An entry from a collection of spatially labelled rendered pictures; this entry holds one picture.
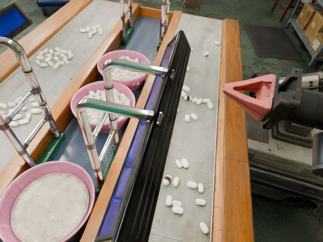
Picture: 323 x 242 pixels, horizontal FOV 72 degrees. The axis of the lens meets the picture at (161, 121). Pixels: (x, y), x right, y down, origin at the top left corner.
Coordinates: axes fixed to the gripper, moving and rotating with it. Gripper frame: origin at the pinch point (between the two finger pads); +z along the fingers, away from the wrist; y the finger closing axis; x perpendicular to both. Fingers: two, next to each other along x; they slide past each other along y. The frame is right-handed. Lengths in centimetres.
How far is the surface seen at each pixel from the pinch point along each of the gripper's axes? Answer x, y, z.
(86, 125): -9.3, 13.3, 26.6
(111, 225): -25.4, 2.3, 11.6
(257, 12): 320, 240, -57
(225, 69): 55, 66, -6
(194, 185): -10.8, 42.9, -2.2
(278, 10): 347, 250, -92
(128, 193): -20.6, 2.1, 10.8
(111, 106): -6.2, 6.3, 20.3
